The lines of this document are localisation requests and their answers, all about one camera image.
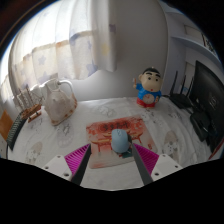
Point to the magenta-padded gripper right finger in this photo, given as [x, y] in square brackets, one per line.
[148, 160]

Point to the white printed tablecloth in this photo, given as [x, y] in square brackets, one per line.
[53, 140]

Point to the black router with antennas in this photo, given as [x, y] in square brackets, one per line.
[181, 100]

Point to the light blue computer mouse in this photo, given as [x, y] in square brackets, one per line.
[120, 140]

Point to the wooden model sailing ship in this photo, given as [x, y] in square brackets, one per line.
[31, 111]

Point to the black computer monitor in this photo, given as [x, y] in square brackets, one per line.
[210, 100]

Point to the black computer keyboard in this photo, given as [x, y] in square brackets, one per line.
[15, 130]

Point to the large white conch shell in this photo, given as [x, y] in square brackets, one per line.
[60, 105]

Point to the cartoon boy figurine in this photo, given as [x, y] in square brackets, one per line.
[149, 90]

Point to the white star-print curtain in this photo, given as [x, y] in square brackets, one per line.
[60, 40]

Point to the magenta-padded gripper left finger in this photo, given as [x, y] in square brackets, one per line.
[76, 159]

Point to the red printed card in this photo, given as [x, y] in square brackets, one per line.
[218, 150]

